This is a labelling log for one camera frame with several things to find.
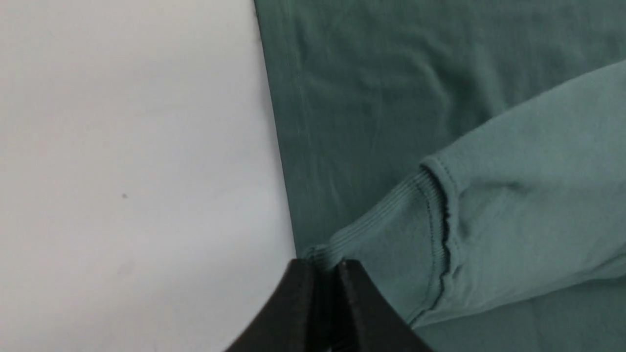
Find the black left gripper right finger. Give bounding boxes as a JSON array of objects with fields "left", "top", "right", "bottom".
[{"left": 333, "top": 259, "right": 432, "bottom": 352}]

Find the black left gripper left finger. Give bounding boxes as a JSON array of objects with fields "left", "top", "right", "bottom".
[{"left": 226, "top": 259, "right": 320, "bottom": 352}]

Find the green long-sleeved shirt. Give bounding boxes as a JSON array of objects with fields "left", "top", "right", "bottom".
[{"left": 255, "top": 0, "right": 626, "bottom": 352}]

